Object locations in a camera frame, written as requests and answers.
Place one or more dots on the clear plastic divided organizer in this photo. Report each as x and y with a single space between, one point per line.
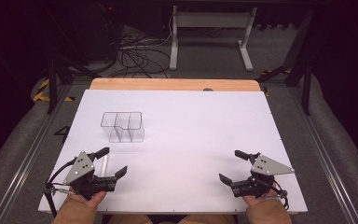
122 127

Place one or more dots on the person's left hand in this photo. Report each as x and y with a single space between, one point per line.
93 198

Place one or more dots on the white board table cover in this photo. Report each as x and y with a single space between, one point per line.
183 140

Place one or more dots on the white tube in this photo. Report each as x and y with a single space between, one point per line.
105 165

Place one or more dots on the black metal stand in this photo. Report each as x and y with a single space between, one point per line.
301 62
56 81

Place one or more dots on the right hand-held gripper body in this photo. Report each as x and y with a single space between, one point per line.
258 179

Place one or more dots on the aluminium floor rail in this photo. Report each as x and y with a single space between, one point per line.
28 158
320 155

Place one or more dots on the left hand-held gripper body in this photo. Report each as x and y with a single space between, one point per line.
82 172

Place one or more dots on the yellow black hazard tape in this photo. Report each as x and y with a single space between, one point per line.
42 91

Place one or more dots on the person's right hand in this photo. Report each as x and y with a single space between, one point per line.
259 199

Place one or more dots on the white metal stand frame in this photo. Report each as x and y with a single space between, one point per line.
211 21

